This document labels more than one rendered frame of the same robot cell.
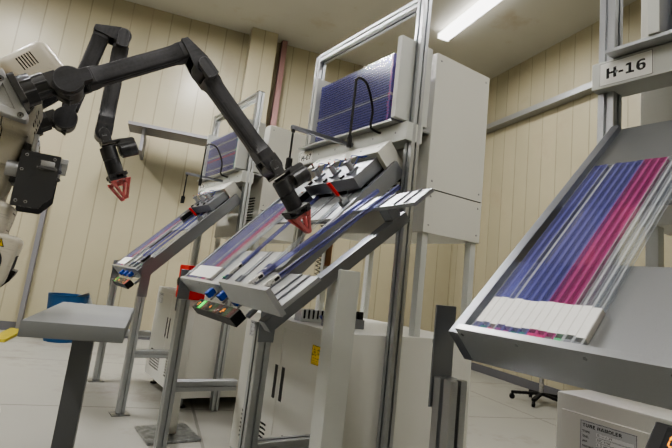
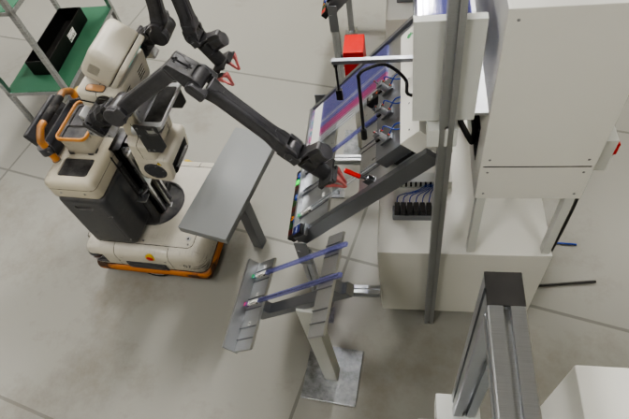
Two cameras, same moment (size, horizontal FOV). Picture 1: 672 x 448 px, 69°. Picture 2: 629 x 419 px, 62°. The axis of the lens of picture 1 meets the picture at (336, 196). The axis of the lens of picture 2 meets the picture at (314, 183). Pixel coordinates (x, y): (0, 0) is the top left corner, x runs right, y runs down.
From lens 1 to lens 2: 2.01 m
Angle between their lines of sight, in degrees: 76
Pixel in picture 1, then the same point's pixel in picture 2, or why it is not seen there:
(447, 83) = (532, 48)
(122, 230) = not seen: outside the picture
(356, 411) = (403, 280)
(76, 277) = not seen: outside the picture
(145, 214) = not seen: outside the picture
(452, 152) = (534, 127)
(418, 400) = (471, 280)
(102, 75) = (131, 107)
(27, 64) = (95, 72)
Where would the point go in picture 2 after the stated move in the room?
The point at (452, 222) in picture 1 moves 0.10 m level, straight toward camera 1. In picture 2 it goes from (527, 187) to (504, 206)
